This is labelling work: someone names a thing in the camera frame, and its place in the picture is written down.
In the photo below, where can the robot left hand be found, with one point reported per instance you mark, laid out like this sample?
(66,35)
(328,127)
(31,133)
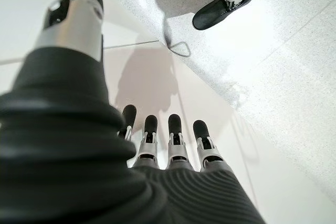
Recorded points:
(65,142)

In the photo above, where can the black robot left foot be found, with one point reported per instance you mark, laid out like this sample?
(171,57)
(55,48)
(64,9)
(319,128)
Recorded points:
(212,14)

